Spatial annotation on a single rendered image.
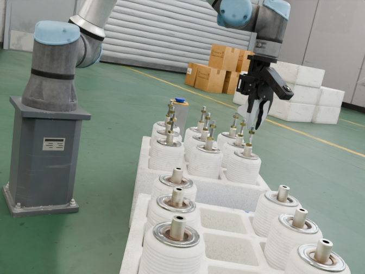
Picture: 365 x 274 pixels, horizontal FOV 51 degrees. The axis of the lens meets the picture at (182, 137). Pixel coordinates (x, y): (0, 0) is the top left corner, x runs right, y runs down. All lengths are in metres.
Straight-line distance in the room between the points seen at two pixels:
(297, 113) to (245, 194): 2.85
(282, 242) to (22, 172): 0.72
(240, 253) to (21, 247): 0.52
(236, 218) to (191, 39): 6.25
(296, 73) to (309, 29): 3.94
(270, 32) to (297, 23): 6.83
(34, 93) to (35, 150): 0.15
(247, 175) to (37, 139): 0.60
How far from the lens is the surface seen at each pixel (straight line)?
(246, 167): 1.13
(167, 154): 1.09
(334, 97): 4.34
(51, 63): 1.09
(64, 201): 1.19
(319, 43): 7.51
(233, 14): 0.97
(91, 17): 1.21
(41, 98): 1.10
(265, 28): 1.11
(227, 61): 5.04
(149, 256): 0.60
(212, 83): 4.96
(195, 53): 7.15
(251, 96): 1.10
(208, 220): 0.93
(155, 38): 6.69
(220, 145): 1.37
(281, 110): 3.89
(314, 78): 4.00
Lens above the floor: 0.54
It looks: 14 degrees down
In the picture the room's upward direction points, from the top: 11 degrees clockwise
